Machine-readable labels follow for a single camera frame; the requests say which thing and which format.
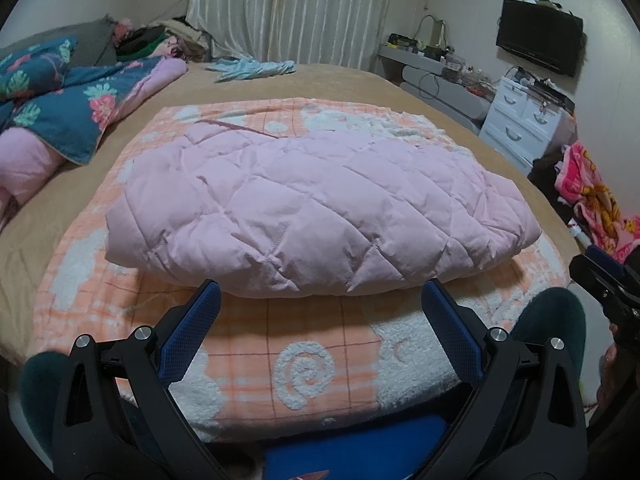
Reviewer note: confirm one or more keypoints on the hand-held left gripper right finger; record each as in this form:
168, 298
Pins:
450, 332

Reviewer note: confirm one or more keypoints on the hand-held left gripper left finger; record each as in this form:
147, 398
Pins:
192, 332

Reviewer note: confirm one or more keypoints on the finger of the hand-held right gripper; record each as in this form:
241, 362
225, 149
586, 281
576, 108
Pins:
610, 262
595, 282

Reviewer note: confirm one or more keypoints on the pink quilted jacket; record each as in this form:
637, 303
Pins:
300, 210

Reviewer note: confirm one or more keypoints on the pile of clothes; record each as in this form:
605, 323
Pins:
165, 40

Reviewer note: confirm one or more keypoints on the person's right hand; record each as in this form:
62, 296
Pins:
611, 370

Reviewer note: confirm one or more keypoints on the small white bottle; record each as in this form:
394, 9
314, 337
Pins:
579, 234

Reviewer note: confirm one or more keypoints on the pink printed towel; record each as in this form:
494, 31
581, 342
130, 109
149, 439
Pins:
590, 185

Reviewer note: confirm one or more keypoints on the dark cloth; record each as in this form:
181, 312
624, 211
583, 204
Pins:
545, 175

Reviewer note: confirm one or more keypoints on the orange checked blanket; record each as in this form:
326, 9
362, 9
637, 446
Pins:
300, 360

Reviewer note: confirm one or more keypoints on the blue stool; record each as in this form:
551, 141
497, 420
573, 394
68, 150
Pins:
350, 445

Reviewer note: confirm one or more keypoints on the white drawer cabinet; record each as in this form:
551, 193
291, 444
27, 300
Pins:
515, 115

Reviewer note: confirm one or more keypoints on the black television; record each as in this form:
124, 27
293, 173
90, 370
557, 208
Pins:
540, 35

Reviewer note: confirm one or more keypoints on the blue floral quilt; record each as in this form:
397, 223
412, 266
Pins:
65, 105

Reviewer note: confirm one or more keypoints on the clutter of small desk items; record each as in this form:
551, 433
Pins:
440, 55

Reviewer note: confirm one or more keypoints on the light blue cloth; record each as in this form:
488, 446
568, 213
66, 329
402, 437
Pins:
245, 67

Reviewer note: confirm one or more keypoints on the bed with brown sheet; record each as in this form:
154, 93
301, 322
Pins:
325, 85

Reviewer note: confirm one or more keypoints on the grey pillow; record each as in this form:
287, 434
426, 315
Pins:
95, 40

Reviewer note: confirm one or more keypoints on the white striped curtain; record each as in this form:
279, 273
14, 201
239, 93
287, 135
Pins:
300, 10

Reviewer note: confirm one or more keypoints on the grey wall desk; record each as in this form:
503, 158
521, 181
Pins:
450, 92

